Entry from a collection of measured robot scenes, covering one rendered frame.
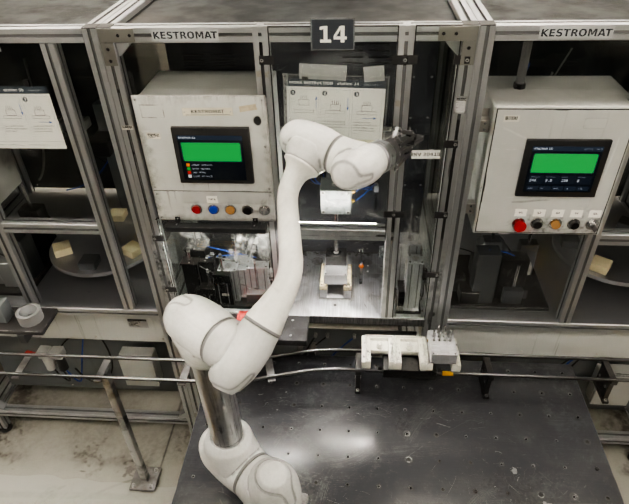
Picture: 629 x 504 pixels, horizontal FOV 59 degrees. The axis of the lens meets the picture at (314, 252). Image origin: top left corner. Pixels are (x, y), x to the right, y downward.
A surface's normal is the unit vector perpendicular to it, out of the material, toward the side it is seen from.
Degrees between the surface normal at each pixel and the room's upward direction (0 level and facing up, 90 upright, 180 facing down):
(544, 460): 0
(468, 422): 0
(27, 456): 0
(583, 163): 90
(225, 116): 90
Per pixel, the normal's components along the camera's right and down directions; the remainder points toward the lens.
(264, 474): 0.12, -0.74
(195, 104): -0.07, 0.61
